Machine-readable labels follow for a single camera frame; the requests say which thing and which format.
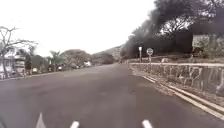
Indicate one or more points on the distant hill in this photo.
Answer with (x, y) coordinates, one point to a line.
(111, 52)

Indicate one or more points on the rectangular road sign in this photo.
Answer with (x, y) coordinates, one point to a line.
(140, 50)

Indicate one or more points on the grey asphalt road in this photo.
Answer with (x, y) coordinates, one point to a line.
(96, 96)

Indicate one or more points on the round green tree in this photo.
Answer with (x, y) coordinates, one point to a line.
(76, 56)

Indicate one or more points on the round road sign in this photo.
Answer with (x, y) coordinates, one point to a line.
(150, 52)

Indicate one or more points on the vehicle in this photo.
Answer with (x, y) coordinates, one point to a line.
(60, 68)

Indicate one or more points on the palm tree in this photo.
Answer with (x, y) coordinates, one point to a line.
(55, 58)

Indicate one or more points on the robot's own part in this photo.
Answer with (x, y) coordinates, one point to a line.
(147, 124)
(74, 124)

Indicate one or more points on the row of dark trees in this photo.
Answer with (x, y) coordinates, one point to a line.
(173, 30)

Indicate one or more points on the pale kerb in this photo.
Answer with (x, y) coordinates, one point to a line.
(193, 100)

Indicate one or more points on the white building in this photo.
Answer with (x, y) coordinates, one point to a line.
(15, 65)

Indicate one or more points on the low stone wall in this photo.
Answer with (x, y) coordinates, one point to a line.
(190, 75)

